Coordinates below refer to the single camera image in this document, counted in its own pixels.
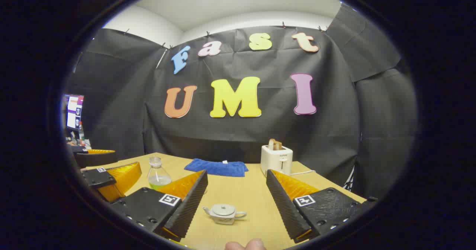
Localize blue folded towel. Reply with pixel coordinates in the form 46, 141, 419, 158
184, 158, 249, 177

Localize grey ceramic teacup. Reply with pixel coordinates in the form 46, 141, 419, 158
203, 204, 247, 225

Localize white toaster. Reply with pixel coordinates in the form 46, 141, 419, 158
260, 145, 293, 177

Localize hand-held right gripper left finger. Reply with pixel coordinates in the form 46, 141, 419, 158
110, 169, 209, 243

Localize computer monitor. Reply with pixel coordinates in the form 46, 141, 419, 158
65, 94, 84, 131

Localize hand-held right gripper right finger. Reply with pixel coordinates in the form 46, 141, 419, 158
266, 169, 378, 244

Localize green label water bottle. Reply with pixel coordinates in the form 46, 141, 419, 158
148, 157, 172, 190

